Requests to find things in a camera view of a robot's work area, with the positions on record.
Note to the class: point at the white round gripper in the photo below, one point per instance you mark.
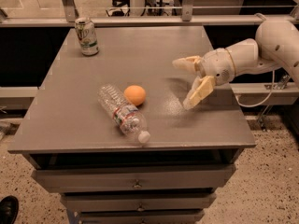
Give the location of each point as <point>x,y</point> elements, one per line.
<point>216,65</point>

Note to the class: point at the orange fruit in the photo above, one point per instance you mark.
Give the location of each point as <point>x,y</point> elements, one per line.
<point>135,94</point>

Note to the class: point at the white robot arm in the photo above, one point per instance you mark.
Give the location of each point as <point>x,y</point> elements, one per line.
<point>275,45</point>

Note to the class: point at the clear plastic water bottle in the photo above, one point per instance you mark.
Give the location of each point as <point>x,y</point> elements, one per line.
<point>126,115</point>

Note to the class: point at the black office chair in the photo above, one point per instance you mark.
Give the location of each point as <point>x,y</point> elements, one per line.
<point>120,8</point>

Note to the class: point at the green white soda can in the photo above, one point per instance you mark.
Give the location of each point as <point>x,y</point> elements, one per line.
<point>86,36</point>

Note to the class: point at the grey drawer cabinet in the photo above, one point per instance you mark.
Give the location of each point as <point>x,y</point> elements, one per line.
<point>110,135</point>

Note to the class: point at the black shoe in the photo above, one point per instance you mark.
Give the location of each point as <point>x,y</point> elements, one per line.
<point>9,208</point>

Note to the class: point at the metal railing frame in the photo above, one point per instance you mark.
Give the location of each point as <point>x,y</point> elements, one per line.
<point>63,13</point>

